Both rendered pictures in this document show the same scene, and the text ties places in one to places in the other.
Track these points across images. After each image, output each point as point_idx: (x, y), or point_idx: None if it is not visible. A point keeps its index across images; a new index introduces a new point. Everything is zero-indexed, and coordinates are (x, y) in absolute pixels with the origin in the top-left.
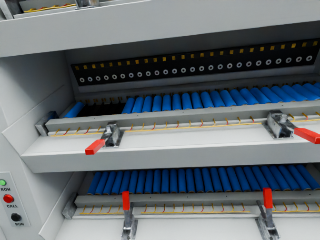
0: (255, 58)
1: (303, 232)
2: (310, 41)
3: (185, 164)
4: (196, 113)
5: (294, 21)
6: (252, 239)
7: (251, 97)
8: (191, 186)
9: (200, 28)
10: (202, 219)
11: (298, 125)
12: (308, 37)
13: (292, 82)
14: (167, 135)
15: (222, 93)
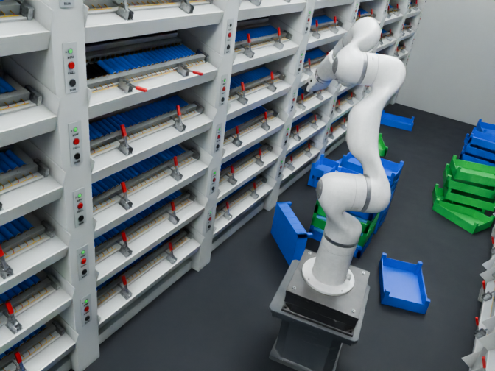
0: None
1: (190, 124)
2: None
3: (155, 96)
4: (152, 68)
5: (188, 27)
6: (176, 133)
7: (164, 56)
8: (137, 119)
9: (164, 29)
10: (152, 134)
11: None
12: None
13: (171, 43)
14: (146, 82)
15: (148, 53)
